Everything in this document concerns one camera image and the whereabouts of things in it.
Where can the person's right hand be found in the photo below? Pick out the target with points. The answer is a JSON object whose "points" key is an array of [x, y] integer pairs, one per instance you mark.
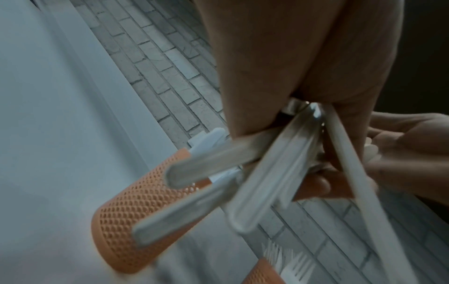
{"points": [[414, 155]]}

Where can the person's left hand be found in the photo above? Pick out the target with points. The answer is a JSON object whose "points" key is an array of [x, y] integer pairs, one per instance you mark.
{"points": [[266, 55]]}

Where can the bunch of white plastic forks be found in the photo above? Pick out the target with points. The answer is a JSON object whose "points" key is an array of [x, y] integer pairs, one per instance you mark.
{"points": [[287, 260]]}

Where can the orange mesh cutlery cup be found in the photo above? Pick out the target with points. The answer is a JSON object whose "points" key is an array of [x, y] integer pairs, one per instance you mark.
{"points": [[261, 273], [140, 216]]}

